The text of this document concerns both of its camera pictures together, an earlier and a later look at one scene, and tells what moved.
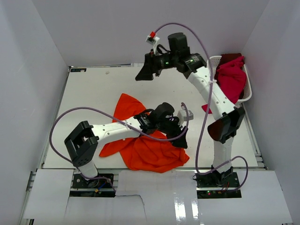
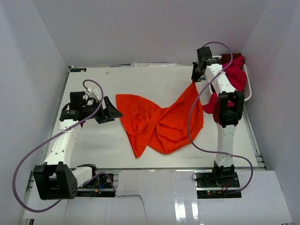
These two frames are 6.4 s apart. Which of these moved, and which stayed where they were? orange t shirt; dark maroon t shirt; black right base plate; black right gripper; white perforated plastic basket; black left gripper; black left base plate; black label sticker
Moved: orange t shirt; black left gripper; black right gripper
Stayed: white perforated plastic basket; black label sticker; black left base plate; dark maroon t shirt; black right base plate
